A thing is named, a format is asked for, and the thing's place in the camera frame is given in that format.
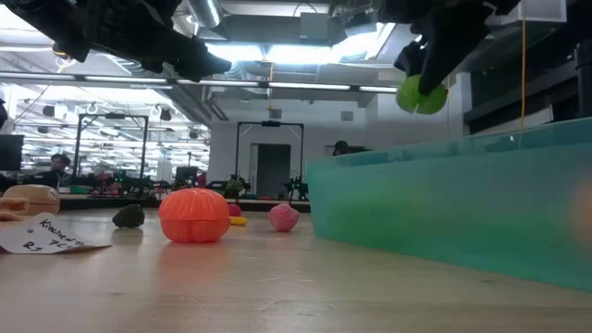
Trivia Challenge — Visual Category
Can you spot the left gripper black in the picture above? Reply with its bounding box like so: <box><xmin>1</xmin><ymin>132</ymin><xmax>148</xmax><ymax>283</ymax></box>
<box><xmin>87</xmin><ymin>0</ymin><xmax>232</xmax><ymax>82</ymax></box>

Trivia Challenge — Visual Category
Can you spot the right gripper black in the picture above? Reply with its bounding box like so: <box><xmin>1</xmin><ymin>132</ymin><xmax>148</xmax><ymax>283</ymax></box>
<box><xmin>378</xmin><ymin>0</ymin><xmax>524</xmax><ymax>97</ymax></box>

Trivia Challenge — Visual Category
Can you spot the green toy cabbage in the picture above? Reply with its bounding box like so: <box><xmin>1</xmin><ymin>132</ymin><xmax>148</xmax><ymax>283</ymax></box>
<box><xmin>395</xmin><ymin>73</ymin><xmax>449</xmax><ymax>116</ymax></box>

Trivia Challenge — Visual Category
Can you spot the dark toy blackberry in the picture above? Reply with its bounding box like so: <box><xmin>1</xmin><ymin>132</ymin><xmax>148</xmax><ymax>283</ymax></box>
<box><xmin>112</xmin><ymin>203</ymin><xmax>146</xmax><ymax>229</ymax></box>

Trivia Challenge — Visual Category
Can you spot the tan toy potato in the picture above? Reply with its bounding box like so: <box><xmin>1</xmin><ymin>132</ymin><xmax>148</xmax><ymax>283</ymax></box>
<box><xmin>2</xmin><ymin>183</ymin><xmax>61</xmax><ymax>216</ymax></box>

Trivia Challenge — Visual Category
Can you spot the smooth orange toy fruit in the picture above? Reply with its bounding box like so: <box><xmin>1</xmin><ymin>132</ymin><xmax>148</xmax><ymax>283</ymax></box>
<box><xmin>571</xmin><ymin>179</ymin><xmax>592</xmax><ymax>251</ymax></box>

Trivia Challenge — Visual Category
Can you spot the teal translucent tupperware container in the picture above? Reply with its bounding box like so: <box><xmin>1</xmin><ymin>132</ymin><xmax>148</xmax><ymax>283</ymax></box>
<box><xmin>304</xmin><ymin>117</ymin><xmax>592</xmax><ymax>293</ymax></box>

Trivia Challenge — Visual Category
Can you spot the long ceiling light bar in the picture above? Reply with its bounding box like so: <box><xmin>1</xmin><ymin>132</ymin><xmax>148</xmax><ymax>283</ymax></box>
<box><xmin>0</xmin><ymin>72</ymin><xmax>420</xmax><ymax>94</ymax></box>

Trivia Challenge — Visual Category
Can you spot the grey double door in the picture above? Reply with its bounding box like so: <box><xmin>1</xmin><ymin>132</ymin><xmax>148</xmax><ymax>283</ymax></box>
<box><xmin>249</xmin><ymin>142</ymin><xmax>292</xmax><ymax>200</ymax></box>

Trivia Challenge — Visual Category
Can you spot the person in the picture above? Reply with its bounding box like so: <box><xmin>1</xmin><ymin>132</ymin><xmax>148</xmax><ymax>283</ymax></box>
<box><xmin>331</xmin><ymin>140</ymin><xmax>371</xmax><ymax>157</ymax></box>
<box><xmin>34</xmin><ymin>153</ymin><xmax>73</xmax><ymax>189</ymax></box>

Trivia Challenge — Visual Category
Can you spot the ribbed orange toy fruit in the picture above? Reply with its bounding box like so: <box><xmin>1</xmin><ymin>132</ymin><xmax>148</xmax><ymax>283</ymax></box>
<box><xmin>158</xmin><ymin>187</ymin><xmax>231</xmax><ymax>244</ymax></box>

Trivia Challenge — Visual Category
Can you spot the pink toy peach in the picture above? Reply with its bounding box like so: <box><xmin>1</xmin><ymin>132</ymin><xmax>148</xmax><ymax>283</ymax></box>
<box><xmin>267</xmin><ymin>203</ymin><xmax>301</xmax><ymax>233</ymax></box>

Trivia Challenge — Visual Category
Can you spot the dark background monitor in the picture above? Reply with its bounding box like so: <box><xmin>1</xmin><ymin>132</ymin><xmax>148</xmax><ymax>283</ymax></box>
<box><xmin>0</xmin><ymin>133</ymin><xmax>25</xmax><ymax>172</ymax></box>

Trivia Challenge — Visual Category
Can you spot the white handwritten paper label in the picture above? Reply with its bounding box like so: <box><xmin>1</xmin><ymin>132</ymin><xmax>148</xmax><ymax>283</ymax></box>
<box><xmin>0</xmin><ymin>211</ymin><xmax>112</xmax><ymax>255</ymax></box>

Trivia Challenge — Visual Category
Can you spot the silver ventilation duct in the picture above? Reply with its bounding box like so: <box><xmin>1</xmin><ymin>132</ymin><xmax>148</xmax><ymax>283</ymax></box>
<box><xmin>187</xmin><ymin>0</ymin><xmax>223</xmax><ymax>29</ymax></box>

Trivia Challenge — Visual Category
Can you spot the black gantry frame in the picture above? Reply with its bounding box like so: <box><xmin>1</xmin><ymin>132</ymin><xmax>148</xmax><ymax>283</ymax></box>
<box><xmin>73</xmin><ymin>113</ymin><xmax>150</xmax><ymax>195</ymax></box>
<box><xmin>234</xmin><ymin>120</ymin><xmax>305</xmax><ymax>204</ymax></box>

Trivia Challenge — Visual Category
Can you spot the black metal table frame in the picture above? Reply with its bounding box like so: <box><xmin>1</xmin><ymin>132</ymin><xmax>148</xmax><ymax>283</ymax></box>
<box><xmin>57</xmin><ymin>192</ymin><xmax>312</xmax><ymax>214</ymax></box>

